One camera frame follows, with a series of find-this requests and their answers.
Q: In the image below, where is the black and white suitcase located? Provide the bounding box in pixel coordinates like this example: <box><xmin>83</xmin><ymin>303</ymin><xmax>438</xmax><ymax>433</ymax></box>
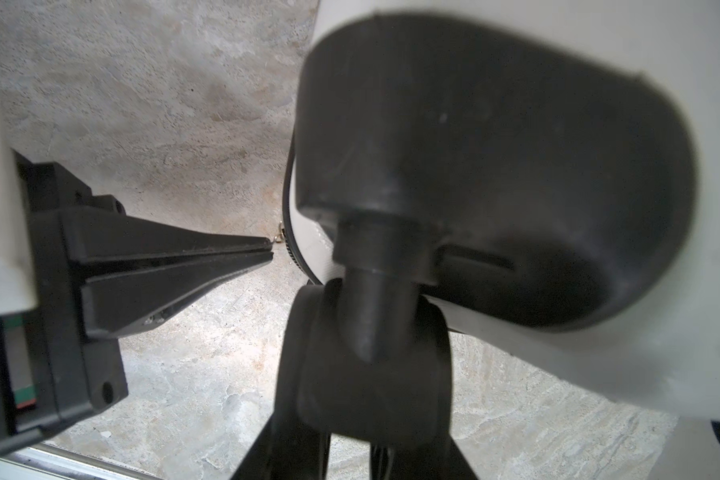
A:
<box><xmin>272</xmin><ymin>0</ymin><xmax>720</xmax><ymax>480</ymax></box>

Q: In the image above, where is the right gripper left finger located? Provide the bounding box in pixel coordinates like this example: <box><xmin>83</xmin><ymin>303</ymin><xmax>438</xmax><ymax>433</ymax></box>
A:
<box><xmin>231</xmin><ymin>416</ymin><xmax>330</xmax><ymax>480</ymax></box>

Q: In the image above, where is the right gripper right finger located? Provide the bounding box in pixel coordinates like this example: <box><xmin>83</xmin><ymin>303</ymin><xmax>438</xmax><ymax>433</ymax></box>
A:
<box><xmin>369</xmin><ymin>437</ymin><xmax>477</xmax><ymax>480</ymax></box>

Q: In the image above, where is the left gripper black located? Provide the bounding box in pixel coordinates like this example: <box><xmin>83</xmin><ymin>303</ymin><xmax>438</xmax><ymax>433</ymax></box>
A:
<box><xmin>0</xmin><ymin>152</ymin><xmax>273</xmax><ymax>456</ymax></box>

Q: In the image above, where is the aluminium mounting rail frame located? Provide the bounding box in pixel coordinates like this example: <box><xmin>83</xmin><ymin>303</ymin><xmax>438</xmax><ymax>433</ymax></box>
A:
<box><xmin>0</xmin><ymin>444</ymin><xmax>155</xmax><ymax>480</ymax></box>

